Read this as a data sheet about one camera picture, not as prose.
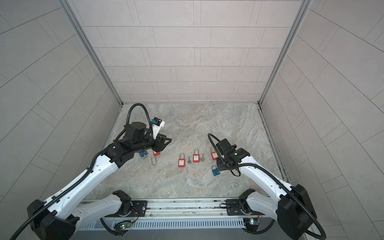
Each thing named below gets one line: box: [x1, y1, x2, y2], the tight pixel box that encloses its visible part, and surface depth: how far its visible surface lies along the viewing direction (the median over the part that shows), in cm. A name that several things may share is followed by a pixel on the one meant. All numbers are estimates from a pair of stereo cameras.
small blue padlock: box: [211, 165, 221, 177], surface depth 84 cm
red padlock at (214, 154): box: [210, 147, 220, 161], surface depth 90 cm
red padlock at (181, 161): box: [178, 152, 186, 168], surface depth 87 cm
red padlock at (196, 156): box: [193, 148, 200, 163], surface depth 88 cm
